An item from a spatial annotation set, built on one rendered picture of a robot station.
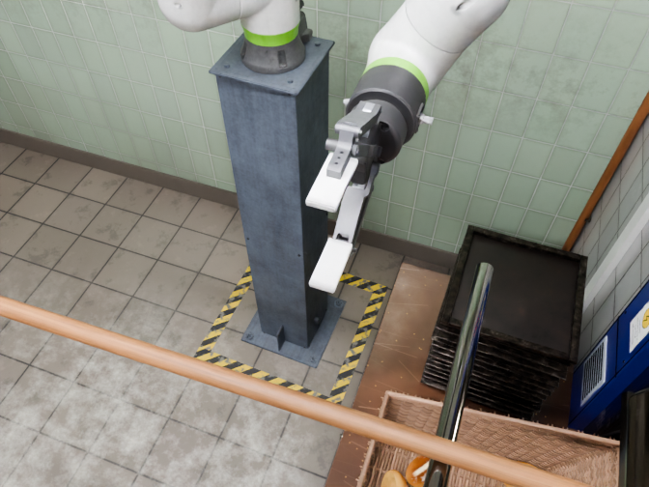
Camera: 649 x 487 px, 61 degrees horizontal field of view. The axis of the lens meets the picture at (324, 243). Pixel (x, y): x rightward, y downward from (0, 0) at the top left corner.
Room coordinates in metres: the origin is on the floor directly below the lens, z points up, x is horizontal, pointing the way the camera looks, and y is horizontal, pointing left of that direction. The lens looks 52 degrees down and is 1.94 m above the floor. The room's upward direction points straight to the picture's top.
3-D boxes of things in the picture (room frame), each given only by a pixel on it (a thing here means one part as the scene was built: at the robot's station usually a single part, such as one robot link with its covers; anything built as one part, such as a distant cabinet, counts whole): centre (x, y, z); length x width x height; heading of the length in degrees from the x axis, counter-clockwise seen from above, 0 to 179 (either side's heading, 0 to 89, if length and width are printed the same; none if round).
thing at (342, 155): (0.40, -0.02, 1.57); 0.05 x 0.01 x 0.03; 160
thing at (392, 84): (0.57, -0.08, 1.48); 0.12 x 0.06 x 0.09; 70
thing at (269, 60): (1.18, 0.10, 1.23); 0.26 x 0.15 x 0.06; 158
